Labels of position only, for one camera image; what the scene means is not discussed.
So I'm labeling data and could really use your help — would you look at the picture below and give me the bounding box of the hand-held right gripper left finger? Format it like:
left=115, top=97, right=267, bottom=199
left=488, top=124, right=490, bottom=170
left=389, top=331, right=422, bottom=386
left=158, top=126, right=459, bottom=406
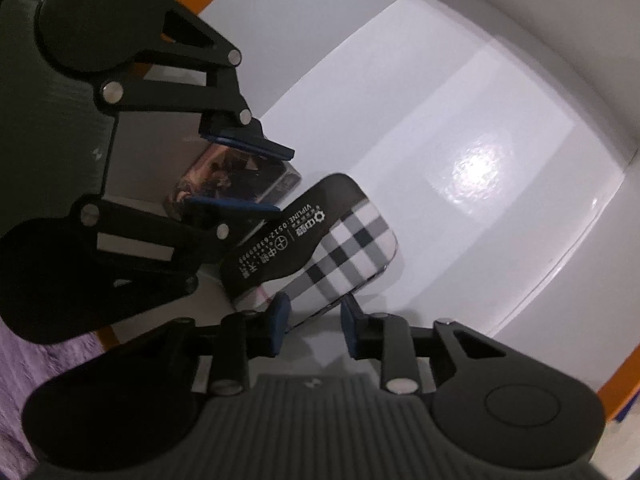
left=165, top=294, right=292, bottom=396

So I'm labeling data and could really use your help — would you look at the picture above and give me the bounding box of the purple fuzzy blanket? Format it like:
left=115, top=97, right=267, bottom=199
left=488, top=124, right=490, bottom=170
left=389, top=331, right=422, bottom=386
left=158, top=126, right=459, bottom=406
left=0, top=310, right=108, bottom=480

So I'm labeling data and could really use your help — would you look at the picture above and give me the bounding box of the white box with orange rim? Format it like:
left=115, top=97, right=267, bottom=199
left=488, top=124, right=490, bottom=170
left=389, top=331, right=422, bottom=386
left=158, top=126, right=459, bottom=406
left=97, top=0, right=640, bottom=426

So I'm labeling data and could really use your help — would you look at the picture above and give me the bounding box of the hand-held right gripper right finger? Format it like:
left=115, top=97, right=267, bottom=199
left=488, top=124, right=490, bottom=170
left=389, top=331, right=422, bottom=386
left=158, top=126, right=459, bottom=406
left=341, top=297, right=506, bottom=394

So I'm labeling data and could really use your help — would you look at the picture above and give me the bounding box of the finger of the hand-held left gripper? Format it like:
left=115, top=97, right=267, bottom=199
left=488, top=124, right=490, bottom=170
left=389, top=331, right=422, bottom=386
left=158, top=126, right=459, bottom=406
left=96, top=2, right=296, bottom=162
left=80, top=196, right=281, bottom=295

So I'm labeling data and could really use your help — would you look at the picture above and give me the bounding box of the illustrated card box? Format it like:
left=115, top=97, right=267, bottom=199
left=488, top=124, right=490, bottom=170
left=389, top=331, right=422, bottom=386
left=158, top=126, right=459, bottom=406
left=167, top=142, right=303, bottom=221

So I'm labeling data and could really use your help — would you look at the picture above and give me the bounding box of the black and plaid case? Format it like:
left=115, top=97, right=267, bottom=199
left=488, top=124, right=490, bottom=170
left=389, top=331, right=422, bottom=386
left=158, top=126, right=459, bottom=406
left=220, top=172, right=401, bottom=331

